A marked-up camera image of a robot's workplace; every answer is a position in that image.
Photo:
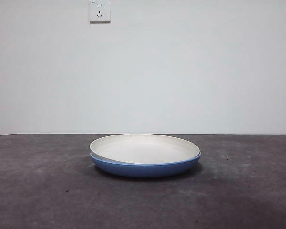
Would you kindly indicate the white plate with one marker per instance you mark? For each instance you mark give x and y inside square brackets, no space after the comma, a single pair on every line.
[145,148]

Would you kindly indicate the blue plate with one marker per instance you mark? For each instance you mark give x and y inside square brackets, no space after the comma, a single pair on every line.
[145,169]

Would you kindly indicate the white wall socket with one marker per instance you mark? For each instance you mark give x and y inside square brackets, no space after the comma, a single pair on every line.
[99,12]

